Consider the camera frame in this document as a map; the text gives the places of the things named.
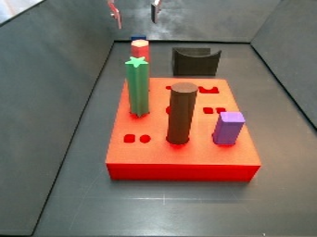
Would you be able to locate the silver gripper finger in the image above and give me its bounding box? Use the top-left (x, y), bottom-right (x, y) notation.
top-left (152, 0), bottom-right (162, 24)
top-left (108, 0), bottom-right (124, 30)

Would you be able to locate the blue square-circle object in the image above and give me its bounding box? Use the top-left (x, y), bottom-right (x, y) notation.
top-left (130, 35), bottom-right (146, 41)

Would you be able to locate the black curved cradle fixture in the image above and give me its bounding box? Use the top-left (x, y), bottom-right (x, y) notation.
top-left (173, 47), bottom-right (223, 76)

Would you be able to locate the purple square peg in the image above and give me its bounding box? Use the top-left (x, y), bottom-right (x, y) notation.
top-left (212, 112), bottom-right (245, 145)

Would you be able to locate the red peg board fixture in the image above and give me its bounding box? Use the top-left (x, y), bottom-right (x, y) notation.
top-left (106, 78), bottom-right (261, 181)

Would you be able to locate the pink hexagonal peg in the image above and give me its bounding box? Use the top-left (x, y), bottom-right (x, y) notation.
top-left (132, 40), bottom-right (150, 61)

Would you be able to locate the green star peg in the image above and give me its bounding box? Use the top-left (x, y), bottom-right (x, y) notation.
top-left (126, 56), bottom-right (150, 117)

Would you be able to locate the brown round peg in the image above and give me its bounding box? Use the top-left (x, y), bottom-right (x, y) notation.
top-left (166, 82), bottom-right (199, 144)

